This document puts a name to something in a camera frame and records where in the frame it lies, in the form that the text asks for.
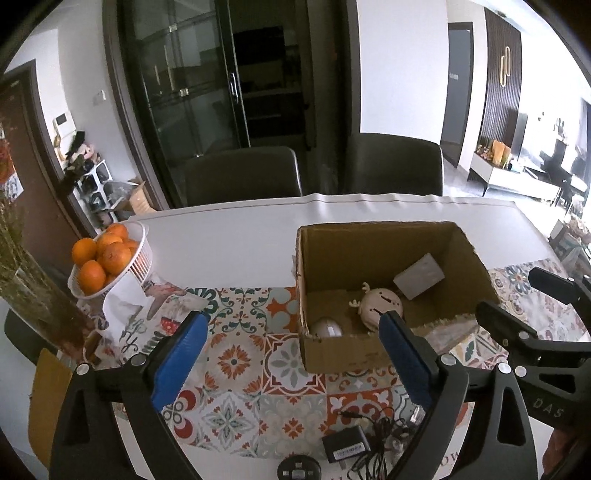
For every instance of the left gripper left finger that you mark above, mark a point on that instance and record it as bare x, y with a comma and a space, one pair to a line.
87, 443

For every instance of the orange fruit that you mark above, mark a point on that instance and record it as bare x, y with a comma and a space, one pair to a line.
83, 250
115, 258
91, 277

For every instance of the round pink deer toy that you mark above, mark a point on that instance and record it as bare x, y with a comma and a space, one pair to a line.
374, 304

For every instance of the left dark dining chair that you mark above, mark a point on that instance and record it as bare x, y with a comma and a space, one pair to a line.
243, 174

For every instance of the black round Pisen charger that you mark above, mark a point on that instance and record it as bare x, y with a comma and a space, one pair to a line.
299, 467

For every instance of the white rectangular device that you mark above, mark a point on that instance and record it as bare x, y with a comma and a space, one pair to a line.
419, 277

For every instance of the dried flower bouquet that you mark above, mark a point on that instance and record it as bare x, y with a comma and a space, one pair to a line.
31, 293

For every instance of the white fruit basket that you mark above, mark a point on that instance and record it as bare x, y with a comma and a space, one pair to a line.
134, 235

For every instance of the yellow woven placemat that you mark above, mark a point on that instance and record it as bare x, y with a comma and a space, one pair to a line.
49, 388

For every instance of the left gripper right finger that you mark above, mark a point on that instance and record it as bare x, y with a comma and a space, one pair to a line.
499, 443

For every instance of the dark dining chair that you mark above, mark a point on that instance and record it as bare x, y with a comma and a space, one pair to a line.
383, 164
243, 174

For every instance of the black glass cabinet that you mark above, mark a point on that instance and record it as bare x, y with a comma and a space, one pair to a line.
195, 78

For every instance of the white tv console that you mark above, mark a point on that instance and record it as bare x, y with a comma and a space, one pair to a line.
493, 167

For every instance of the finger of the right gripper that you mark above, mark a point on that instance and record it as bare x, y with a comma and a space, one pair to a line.
515, 336
565, 290

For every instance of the right dark dining chair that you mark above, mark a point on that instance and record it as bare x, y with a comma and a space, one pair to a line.
383, 164

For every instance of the floral tissue box cover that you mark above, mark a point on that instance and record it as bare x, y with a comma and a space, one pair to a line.
134, 320

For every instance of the person right hand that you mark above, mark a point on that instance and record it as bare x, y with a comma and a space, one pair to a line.
567, 456

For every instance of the brown cardboard box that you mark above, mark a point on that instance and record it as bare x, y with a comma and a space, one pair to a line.
333, 260

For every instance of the white shoe shelf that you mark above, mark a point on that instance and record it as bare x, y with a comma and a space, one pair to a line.
85, 177

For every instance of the grey oval mouse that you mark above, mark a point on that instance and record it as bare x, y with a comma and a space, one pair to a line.
326, 328

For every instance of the black power adapter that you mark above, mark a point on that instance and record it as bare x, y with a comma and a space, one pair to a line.
345, 444

